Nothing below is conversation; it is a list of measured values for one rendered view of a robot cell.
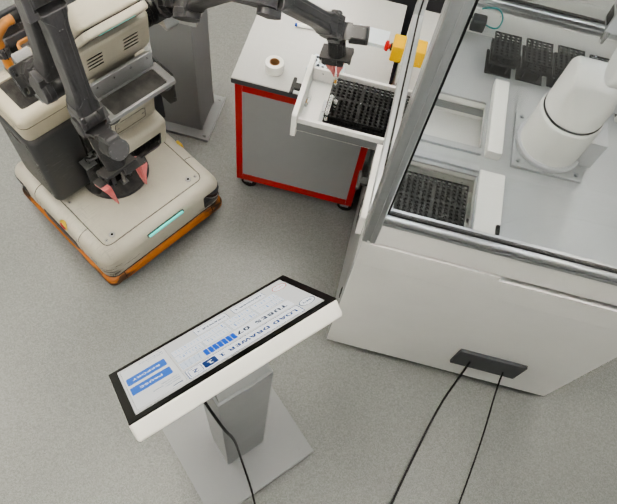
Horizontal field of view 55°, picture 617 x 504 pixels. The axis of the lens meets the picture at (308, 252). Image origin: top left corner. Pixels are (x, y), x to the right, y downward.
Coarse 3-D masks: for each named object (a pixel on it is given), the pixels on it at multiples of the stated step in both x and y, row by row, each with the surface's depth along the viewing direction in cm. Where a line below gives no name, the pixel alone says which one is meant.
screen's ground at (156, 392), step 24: (264, 288) 158; (288, 288) 152; (264, 312) 143; (192, 336) 147; (240, 336) 136; (264, 336) 131; (144, 360) 145; (168, 360) 139; (168, 384) 128; (144, 408) 122
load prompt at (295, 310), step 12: (288, 312) 138; (300, 312) 135; (264, 324) 137; (276, 324) 134; (252, 336) 133; (228, 348) 132; (240, 348) 130; (204, 360) 132; (216, 360) 129; (192, 372) 128
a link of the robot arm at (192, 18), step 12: (192, 0) 157; (204, 0) 151; (216, 0) 148; (228, 0) 145; (240, 0) 137; (252, 0) 137; (264, 0) 138; (276, 0) 139; (180, 12) 165; (192, 12) 164
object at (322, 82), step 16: (320, 80) 213; (352, 80) 209; (368, 80) 208; (320, 96) 210; (304, 112) 206; (320, 112) 206; (304, 128) 200; (320, 128) 198; (336, 128) 196; (368, 144) 199
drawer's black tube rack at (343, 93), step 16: (336, 96) 206; (352, 96) 204; (368, 96) 203; (384, 96) 204; (336, 112) 199; (352, 112) 199; (368, 112) 200; (384, 112) 205; (352, 128) 200; (368, 128) 201; (384, 128) 198
